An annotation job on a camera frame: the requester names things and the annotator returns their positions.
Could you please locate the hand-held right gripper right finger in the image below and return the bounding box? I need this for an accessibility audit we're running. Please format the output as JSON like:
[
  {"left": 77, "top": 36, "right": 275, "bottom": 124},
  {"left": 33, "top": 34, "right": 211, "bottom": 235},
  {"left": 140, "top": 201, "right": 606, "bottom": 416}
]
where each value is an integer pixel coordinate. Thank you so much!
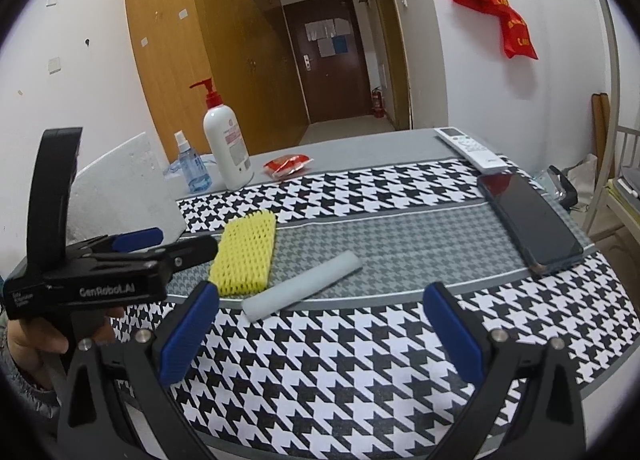
[{"left": 422, "top": 281, "right": 587, "bottom": 460}]

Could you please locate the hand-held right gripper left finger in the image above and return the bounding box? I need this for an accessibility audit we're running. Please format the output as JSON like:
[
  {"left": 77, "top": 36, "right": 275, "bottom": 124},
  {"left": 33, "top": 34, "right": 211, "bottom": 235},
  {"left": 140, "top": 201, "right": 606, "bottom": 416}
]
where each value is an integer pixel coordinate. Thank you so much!
[{"left": 56, "top": 280, "right": 221, "bottom": 460}]

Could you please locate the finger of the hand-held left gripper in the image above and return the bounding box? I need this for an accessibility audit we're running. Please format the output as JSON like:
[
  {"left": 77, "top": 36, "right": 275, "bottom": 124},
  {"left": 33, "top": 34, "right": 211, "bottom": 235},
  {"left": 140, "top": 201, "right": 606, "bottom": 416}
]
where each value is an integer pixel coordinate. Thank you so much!
[
  {"left": 111, "top": 227, "right": 164, "bottom": 252},
  {"left": 164, "top": 235, "right": 220, "bottom": 272}
]

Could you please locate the yellow foam net sleeve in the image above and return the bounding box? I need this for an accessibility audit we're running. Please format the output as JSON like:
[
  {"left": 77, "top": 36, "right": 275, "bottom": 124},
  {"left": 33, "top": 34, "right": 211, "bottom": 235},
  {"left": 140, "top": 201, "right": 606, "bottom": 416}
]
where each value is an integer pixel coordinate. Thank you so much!
[{"left": 207, "top": 209, "right": 278, "bottom": 296}]

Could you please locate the white foam box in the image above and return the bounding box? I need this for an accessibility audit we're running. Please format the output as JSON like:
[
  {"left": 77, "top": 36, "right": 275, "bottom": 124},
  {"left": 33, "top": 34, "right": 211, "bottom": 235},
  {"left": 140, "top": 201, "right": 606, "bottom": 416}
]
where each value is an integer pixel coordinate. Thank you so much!
[{"left": 66, "top": 133, "right": 187, "bottom": 247}]

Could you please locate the pale grey foam strip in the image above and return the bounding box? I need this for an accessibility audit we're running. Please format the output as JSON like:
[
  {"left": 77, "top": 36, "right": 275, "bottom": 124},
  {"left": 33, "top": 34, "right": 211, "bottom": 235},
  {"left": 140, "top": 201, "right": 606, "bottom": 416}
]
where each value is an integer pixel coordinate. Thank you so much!
[{"left": 241, "top": 249, "right": 364, "bottom": 324}]

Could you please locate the person's left forearm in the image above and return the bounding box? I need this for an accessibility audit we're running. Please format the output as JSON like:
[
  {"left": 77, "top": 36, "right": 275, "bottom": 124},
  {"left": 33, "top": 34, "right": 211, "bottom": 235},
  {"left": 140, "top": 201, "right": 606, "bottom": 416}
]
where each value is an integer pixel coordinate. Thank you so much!
[{"left": 0, "top": 340, "right": 63, "bottom": 423}]

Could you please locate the person's left hand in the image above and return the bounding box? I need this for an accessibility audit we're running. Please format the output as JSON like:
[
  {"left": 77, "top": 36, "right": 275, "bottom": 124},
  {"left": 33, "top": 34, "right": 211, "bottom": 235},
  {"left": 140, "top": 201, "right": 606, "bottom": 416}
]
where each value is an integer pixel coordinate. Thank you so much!
[{"left": 4, "top": 305, "right": 127, "bottom": 357}]

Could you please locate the clear blue spray bottle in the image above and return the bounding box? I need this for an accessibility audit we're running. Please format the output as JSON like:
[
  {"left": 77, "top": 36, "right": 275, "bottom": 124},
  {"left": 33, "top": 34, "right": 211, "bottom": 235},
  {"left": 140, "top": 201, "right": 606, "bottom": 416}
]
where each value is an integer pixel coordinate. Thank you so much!
[{"left": 173, "top": 131, "right": 214, "bottom": 193}]

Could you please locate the houndstooth tablecloth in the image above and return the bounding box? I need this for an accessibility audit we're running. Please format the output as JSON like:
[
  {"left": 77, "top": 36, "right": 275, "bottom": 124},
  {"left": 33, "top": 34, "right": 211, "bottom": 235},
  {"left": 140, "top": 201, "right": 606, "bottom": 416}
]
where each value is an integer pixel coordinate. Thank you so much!
[{"left": 107, "top": 127, "right": 640, "bottom": 460}]

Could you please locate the white pump lotion bottle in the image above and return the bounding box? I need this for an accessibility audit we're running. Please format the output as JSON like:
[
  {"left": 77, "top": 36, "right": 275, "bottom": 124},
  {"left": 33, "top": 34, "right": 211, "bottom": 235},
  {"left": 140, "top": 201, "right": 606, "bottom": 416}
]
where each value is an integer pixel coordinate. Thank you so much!
[{"left": 188, "top": 77, "right": 255, "bottom": 190}]

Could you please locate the red snack packet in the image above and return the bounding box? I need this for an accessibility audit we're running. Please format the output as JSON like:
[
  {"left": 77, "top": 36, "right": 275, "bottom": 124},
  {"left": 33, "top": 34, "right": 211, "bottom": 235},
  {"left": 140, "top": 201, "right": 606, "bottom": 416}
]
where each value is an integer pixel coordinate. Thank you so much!
[{"left": 263, "top": 153, "right": 314, "bottom": 180}]

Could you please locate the black smartphone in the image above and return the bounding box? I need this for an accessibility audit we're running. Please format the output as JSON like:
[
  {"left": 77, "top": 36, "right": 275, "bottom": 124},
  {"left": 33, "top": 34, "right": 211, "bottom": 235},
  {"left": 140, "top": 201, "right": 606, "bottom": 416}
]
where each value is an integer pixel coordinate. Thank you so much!
[{"left": 476, "top": 172, "right": 585, "bottom": 275}]

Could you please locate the black clip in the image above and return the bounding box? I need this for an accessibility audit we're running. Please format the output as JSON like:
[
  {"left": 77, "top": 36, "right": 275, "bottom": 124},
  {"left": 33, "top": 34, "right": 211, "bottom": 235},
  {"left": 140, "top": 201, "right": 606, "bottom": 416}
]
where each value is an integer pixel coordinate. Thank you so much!
[{"left": 547, "top": 165, "right": 579, "bottom": 207}]

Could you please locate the white remote control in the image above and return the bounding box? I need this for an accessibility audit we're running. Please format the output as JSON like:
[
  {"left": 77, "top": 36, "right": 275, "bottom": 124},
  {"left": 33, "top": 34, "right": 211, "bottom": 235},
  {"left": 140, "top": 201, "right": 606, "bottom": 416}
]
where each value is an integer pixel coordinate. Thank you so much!
[{"left": 433, "top": 126, "right": 509, "bottom": 175}]

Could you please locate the wooden wardrobe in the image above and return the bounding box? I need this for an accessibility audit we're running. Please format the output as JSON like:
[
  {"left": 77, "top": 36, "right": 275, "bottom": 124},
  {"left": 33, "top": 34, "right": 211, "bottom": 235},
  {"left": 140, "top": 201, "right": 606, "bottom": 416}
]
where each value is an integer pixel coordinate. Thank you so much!
[{"left": 122, "top": 0, "right": 309, "bottom": 167}]

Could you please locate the dark brown entrance door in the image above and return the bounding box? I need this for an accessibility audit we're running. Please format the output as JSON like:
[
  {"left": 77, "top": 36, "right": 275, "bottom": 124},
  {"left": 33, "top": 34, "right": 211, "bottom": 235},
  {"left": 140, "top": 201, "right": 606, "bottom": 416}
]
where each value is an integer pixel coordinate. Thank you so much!
[{"left": 282, "top": 0, "right": 375, "bottom": 124}]

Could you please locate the light wooden side door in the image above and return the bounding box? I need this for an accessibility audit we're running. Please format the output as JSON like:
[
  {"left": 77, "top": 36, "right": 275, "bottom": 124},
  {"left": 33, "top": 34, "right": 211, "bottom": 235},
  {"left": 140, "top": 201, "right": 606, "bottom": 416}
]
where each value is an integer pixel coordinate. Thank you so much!
[{"left": 368, "top": 0, "right": 414, "bottom": 130}]

